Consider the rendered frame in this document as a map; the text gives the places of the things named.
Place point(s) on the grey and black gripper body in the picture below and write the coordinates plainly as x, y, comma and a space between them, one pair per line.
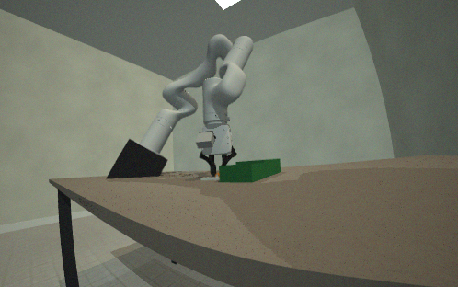
222, 144

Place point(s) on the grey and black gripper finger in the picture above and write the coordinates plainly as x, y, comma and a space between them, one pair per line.
226, 158
209, 160

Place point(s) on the green bin with label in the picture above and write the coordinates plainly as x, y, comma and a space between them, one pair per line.
249, 171

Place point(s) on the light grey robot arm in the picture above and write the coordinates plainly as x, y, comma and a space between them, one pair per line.
215, 97

